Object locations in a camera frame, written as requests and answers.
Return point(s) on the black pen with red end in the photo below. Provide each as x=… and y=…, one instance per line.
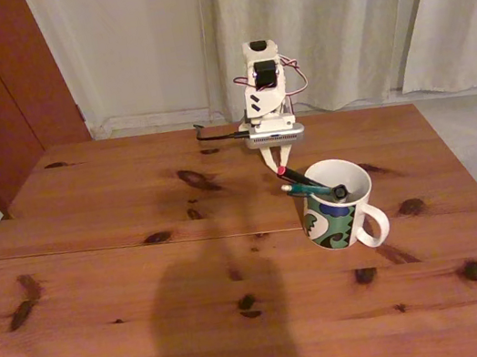
x=298, y=175

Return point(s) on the green clear pen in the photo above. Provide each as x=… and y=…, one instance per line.
x=305, y=189

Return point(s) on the white mug with green pattern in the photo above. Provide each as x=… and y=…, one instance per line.
x=330, y=227

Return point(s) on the silver camera box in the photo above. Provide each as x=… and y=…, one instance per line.
x=275, y=136

